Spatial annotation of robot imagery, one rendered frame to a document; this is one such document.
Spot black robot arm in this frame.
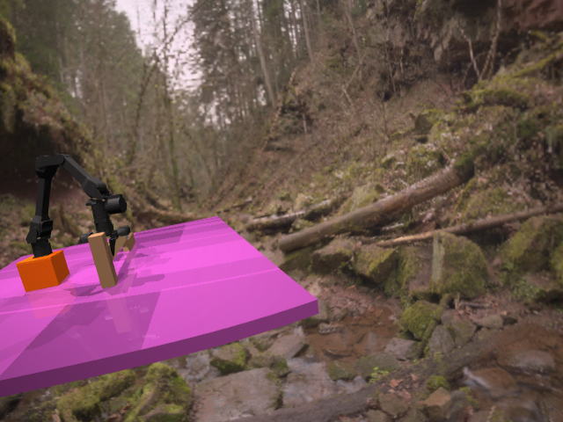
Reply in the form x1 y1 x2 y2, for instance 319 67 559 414
26 154 127 258

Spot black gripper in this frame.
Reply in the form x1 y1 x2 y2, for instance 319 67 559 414
79 215 131 256

